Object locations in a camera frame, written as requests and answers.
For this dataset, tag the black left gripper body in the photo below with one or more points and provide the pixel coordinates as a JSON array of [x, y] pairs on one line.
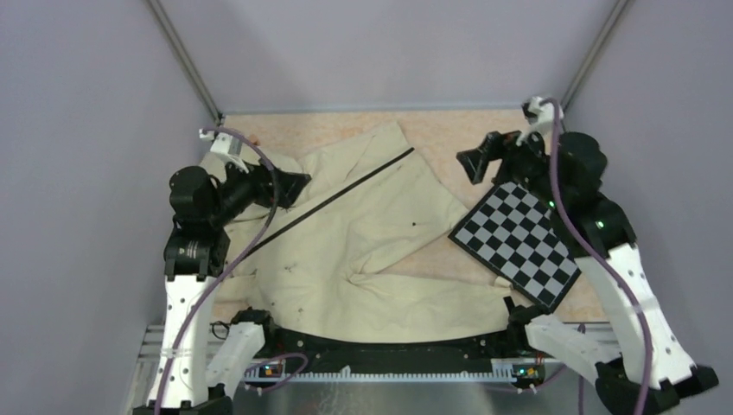
[[244, 188]]

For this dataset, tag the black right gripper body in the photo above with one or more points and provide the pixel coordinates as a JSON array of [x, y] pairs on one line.
[[522, 162]]

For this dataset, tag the beige zip jacket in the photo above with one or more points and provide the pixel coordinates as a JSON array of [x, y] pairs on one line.
[[322, 266]]

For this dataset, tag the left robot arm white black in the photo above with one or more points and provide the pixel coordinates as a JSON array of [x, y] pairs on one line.
[[188, 380]]

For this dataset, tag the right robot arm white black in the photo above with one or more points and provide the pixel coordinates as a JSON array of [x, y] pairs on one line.
[[649, 372]]

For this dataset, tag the black white checkerboard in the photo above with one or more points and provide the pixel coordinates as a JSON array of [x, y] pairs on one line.
[[509, 232]]

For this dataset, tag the aluminium frame rail front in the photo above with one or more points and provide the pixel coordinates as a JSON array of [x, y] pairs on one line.
[[506, 370]]

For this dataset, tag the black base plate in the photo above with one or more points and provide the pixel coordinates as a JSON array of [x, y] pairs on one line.
[[474, 354]]

